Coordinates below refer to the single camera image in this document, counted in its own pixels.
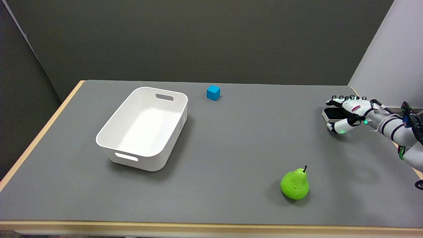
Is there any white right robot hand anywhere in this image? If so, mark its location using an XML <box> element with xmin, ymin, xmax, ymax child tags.
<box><xmin>325</xmin><ymin>95</ymin><xmax>375</xmax><ymax>135</ymax></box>

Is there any black and white blackboard eraser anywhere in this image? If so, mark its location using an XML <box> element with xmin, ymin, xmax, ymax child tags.
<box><xmin>322</xmin><ymin>107</ymin><xmax>347</xmax><ymax>123</ymax></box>

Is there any green pear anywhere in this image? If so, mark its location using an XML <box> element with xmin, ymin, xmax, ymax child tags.
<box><xmin>281</xmin><ymin>165</ymin><xmax>310</xmax><ymax>200</ymax></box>

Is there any blue cube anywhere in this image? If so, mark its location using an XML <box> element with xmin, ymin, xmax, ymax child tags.
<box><xmin>207</xmin><ymin>85</ymin><xmax>221</xmax><ymax>101</ymax></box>

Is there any grey table mat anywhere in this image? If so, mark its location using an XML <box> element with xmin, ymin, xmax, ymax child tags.
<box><xmin>0</xmin><ymin>80</ymin><xmax>423</xmax><ymax>228</ymax></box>

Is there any white plastic storage bin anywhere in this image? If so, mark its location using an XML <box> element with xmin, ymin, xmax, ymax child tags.
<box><xmin>96</xmin><ymin>87</ymin><xmax>188</xmax><ymax>172</ymax></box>

